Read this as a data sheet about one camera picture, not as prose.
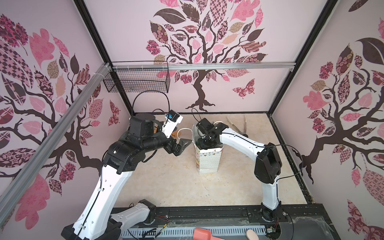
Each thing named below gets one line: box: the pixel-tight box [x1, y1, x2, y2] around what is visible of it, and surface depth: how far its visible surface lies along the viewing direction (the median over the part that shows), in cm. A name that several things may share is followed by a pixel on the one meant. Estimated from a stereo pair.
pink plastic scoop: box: [193, 228, 225, 240], surface depth 70 cm
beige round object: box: [246, 229, 259, 240], surface depth 68 cm
